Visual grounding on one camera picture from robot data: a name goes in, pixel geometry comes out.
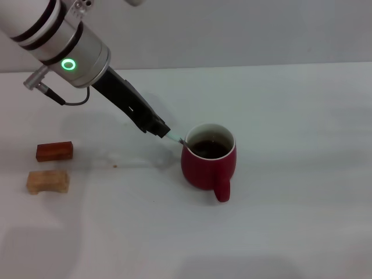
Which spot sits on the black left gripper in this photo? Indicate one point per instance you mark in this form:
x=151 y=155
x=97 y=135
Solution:
x=125 y=100

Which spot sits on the red ceramic cup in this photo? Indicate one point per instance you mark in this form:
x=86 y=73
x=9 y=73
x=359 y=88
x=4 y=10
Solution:
x=203 y=174

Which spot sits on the dark coffee liquid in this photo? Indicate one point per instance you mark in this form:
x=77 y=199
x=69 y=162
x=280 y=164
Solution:
x=212 y=149

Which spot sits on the dark red-brown wooden block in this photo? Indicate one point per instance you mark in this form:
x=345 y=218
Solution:
x=53 y=151

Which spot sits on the light wooden block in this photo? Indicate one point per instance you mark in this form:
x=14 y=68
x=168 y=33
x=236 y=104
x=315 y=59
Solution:
x=48 y=180

